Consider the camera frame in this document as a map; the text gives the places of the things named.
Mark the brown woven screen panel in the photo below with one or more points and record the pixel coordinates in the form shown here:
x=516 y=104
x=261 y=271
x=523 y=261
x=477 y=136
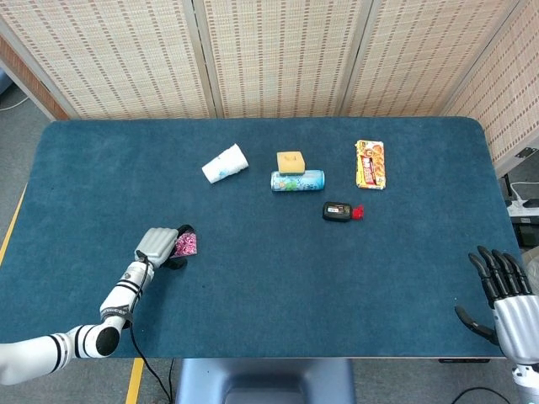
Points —
x=29 y=71

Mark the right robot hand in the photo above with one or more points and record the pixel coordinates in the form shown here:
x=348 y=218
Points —
x=518 y=328

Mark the black table control panel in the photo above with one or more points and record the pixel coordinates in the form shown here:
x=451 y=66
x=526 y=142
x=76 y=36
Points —
x=463 y=360

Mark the black bottle red cap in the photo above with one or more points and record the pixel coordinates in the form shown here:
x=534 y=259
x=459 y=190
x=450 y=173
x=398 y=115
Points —
x=337 y=211

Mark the white paper cup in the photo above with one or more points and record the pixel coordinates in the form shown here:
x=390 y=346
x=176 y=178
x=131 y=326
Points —
x=223 y=164

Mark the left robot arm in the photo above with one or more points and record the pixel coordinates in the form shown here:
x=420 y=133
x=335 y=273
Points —
x=122 y=294

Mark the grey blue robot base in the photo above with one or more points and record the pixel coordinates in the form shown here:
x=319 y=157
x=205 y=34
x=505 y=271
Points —
x=265 y=379

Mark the blue table cloth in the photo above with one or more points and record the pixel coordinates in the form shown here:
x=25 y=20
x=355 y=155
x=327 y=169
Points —
x=269 y=273

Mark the white power strip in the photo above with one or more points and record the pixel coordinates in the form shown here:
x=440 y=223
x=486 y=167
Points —
x=524 y=206

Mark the woven bamboo screen panel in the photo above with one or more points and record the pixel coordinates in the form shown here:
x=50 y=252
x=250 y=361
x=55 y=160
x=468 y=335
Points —
x=509 y=92
x=421 y=59
x=118 y=59
x=282 y=59

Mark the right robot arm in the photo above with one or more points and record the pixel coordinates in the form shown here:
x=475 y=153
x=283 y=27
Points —
x=526 y=383

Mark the yellow snack package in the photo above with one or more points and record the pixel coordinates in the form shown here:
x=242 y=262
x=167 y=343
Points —
x=370 y=166

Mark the yellow sponge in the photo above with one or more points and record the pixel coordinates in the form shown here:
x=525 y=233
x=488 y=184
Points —
x=290 y=162

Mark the pink patterned packet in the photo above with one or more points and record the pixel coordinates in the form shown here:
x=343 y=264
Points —
x=187 y=245

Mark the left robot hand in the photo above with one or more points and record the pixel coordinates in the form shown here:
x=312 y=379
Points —
x=158 y=246

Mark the yellow floor tape strip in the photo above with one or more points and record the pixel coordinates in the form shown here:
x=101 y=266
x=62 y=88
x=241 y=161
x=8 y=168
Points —
x=12 y=227
x=135 y=381

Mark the metal screen hinge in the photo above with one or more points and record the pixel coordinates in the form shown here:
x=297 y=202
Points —
x=526 y=152

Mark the light blue beverage can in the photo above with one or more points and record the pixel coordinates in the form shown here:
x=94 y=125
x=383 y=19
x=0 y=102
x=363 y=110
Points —
x=297 y=182

